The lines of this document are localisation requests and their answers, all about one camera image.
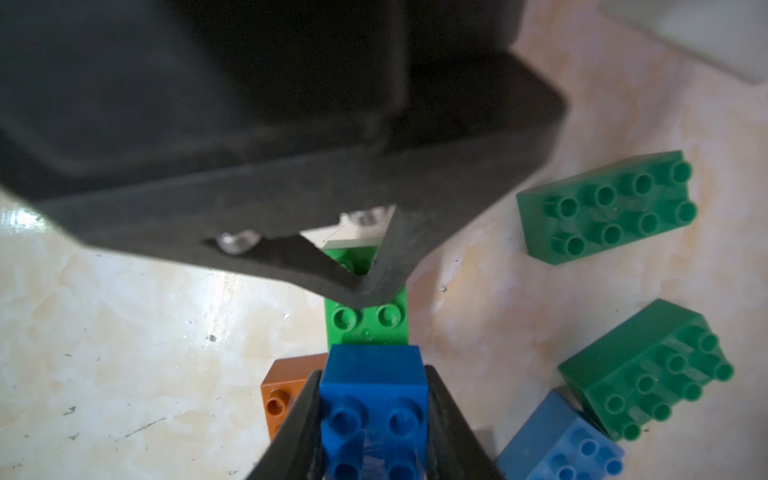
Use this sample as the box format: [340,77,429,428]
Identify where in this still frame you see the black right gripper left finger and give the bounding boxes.
[246,370,325,480]

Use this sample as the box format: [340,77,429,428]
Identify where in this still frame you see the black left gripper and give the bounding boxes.
[1,1,567,264]

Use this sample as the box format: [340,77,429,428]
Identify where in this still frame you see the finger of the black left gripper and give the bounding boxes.
[203,206,480,308]

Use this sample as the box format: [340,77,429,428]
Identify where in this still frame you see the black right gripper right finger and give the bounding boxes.
[425,365,503,480]

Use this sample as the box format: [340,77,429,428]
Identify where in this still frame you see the light green lego brick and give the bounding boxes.
[323,239,409,347]

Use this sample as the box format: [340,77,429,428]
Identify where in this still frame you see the blue 2x3 brick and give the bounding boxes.
[319,344,429,479]

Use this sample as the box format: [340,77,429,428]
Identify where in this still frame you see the brown 2x2 lego brick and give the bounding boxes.
[261,353,328,440]

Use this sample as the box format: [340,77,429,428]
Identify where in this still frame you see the white lego plate brick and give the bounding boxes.
[599,0,767,84]

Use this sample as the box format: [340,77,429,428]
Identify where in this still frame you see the light blue brick upper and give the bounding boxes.
[495,390,625,480]

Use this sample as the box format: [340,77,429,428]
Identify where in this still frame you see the dark green brick left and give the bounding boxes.
[517,151,698,265]

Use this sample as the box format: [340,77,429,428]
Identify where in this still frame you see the dark green brick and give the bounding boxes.
[558,299,735,441]
[517,151,698,265]

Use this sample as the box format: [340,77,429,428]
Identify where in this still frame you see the dark green brick right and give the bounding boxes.
[558,299,735,441]

